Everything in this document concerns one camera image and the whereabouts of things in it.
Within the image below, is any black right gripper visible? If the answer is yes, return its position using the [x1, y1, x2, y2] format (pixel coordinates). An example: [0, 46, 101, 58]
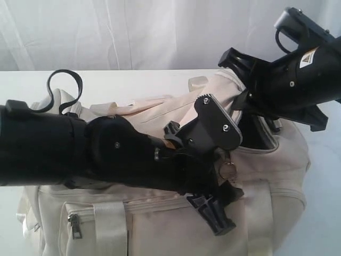
[218, 38, 340, 131]

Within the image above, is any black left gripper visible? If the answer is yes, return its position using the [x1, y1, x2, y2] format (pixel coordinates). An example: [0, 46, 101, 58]
[86, 116, 242, 236]

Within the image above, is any gold zipper pull ring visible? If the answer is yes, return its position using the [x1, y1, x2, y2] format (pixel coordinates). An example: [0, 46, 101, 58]
[218, 162, 237, 181]

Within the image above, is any cream duffel bag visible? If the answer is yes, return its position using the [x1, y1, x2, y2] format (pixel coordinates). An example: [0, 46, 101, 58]
[17, 69, 310, 255]

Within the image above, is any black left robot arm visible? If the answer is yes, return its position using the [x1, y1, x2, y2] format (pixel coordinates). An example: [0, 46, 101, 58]
[1, 94, 242, 235]

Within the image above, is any white backdrop curtain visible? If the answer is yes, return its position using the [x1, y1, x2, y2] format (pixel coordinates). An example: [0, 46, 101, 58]
[1, 1, 340, 71]

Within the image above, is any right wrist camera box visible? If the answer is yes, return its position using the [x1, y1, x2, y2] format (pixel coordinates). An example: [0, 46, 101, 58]
[274, 7, 335, 54]

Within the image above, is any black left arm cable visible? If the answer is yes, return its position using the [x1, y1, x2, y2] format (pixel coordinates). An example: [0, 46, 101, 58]
[46, 69, 84, 115]

